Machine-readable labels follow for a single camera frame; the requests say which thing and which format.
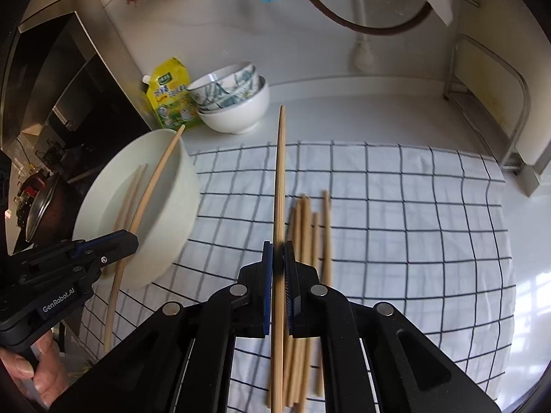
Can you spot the dark cooking pot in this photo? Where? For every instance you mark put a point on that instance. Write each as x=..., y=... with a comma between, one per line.
x=47, y=206

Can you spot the large white plastic bowl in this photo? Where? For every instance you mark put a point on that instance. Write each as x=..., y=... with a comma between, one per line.
x=172, y=223

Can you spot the wooden chopstick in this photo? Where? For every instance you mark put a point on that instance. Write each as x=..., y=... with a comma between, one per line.
x=129, y=193
x=137, y=193
x=159, y=167
x=280, y=180

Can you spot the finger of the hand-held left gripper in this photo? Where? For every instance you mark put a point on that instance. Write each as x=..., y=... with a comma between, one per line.
x=116, y=245

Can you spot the person's left hand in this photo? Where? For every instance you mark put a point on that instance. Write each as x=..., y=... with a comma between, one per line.
x=47, y=370

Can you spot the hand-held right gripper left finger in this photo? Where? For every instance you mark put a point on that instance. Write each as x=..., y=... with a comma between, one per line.
x=267, y=275

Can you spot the brown round rim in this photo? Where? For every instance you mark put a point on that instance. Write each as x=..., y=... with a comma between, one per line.
x=366, y=30

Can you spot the pile of wooden chopsticks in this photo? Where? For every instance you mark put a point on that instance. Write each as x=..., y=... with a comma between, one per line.
x=303, y=232

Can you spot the floral patterned ceramic bowl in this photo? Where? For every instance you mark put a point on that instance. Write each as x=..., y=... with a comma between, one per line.
x=215, y=86
x=243, y=97

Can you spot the white checkered cloth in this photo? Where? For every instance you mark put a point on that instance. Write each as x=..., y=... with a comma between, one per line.
x=387, y=223

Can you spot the plain white ceramic bowl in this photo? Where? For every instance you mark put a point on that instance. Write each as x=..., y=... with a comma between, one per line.
x=232, y=120

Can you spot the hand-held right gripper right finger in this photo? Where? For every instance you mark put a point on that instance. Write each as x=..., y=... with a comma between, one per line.
x=289, y=279

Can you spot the yellow seasoning packet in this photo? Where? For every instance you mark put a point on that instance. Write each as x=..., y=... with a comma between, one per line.
x=172, y=94

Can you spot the white cutting board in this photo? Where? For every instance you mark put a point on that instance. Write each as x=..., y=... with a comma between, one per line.
x=486, y=90

